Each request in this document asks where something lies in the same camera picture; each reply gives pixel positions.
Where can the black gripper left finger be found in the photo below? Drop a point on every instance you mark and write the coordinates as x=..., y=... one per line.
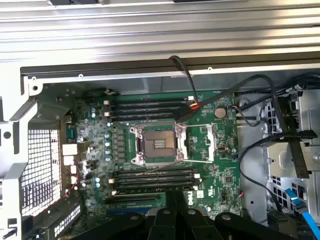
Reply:
x=160, y=225

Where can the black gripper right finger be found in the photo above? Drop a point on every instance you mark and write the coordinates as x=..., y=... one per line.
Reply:
x=192, y=225

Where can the black expansion slot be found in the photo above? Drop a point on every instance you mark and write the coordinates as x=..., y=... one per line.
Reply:
x=135, y=199

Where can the green Dell motherboard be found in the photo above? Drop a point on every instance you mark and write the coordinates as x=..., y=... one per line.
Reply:
x=212, y=175

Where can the silver CPU socket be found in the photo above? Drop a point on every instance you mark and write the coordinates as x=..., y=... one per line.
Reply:
x=157, y=143

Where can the metal socket cover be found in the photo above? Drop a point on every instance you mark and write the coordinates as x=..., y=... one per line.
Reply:
x=213, y=145

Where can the black plastic shroud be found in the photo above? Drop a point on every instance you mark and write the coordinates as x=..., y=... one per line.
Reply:
x=282, y=225

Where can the round coin battery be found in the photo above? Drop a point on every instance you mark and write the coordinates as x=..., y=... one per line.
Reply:
x=220, y=112

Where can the open grey PC case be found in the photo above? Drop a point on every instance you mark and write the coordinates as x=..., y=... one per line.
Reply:
x=150, y=83

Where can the metal optical drive cage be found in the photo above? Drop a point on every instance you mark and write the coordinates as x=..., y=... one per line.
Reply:
x=312, y=105

